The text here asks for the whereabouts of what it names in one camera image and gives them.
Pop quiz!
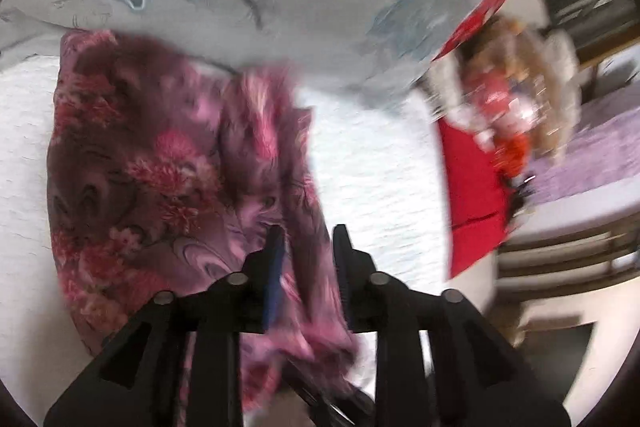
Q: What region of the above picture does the purple mat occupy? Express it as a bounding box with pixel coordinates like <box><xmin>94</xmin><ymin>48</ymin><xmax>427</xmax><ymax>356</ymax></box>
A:
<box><xmin>529</xmin><ymin>83</ymin><xmax>639</xmax><ymax>205</ymax></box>

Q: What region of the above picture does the white quilted bed cover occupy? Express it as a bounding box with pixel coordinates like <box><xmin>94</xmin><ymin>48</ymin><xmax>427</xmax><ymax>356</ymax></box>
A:
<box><xmin>0</xmin><ymin>53</ymin><xmax>454</xmax><ymax>413</ymax></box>

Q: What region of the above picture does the purple pink floral garment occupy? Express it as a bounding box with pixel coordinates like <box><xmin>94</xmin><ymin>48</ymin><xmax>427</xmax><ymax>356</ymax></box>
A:
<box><xmin>47</xmin><ymin>30</ymin><xmax>359</xmax><ymax>411</ymax></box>

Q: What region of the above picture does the red patterned bedsheet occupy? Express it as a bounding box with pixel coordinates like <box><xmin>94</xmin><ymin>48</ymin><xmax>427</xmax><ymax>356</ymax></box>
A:
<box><xmin>437</xmin><ymin>0</ymin><xmax>511</xmax><ymax>279</ymax></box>

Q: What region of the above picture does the doll in red dress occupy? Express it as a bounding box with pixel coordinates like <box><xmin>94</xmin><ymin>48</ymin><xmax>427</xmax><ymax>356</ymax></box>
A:
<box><xmin>423</xmin><ymin>15</ymin><xmax>580</xmax><ymax>180</ymax></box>

